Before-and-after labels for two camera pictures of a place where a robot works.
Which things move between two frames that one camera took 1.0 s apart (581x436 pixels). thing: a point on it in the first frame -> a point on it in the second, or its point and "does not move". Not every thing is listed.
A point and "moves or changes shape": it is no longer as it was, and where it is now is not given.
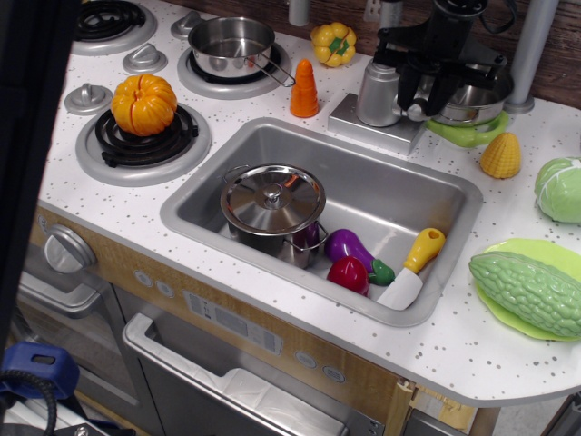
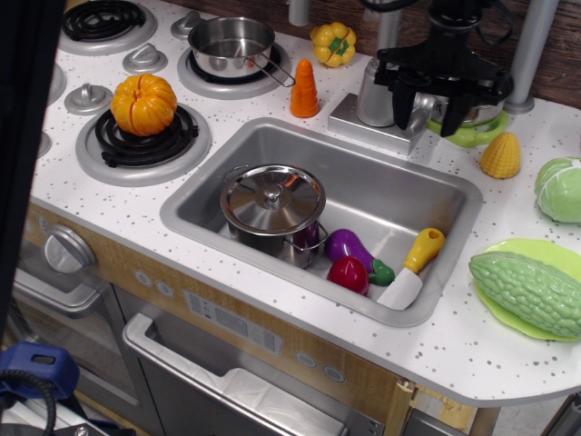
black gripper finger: x=445 y=84 -> x=457 y=108
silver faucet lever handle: x=418 y=110 moves or changes shape
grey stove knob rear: x=181 y=27 does not move
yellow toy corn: x=502 y=156 does not move
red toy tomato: x=349 y=272 does not move
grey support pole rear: x=299 y=12 does not move
